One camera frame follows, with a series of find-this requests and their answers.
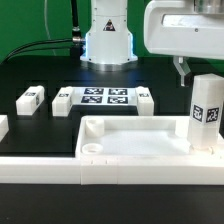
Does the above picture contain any white front fence wall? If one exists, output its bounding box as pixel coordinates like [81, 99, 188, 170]
[0, 157, 224, 185]

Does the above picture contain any black vertical cable connector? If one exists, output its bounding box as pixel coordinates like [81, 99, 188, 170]
[70, 0, 80, 36]

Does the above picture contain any black cable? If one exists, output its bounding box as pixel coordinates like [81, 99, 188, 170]
[2, 38, 86, 63]

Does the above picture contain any white marker plate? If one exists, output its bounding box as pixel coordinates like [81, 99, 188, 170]
[73, 87, 137, 106]

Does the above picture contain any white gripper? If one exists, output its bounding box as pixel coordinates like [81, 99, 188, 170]
[144, 0, 224, 87]

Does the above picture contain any white desk top tray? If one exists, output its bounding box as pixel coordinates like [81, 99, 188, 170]
[75, 116, 224, 158]

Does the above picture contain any white left fence piece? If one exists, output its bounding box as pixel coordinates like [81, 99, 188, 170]
[0, 115, 9, 142]

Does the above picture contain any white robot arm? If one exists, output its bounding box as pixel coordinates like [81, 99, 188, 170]
[81, 0, 224, 83]

